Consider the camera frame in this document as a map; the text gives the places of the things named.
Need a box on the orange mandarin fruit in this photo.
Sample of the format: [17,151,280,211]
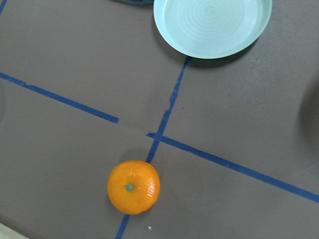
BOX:
[107,160,160,215]

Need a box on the bamboo cutting board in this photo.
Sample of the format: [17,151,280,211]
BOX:
[0,224,28,239]

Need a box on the light green plate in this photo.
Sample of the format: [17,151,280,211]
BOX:
[154,0,273,59]

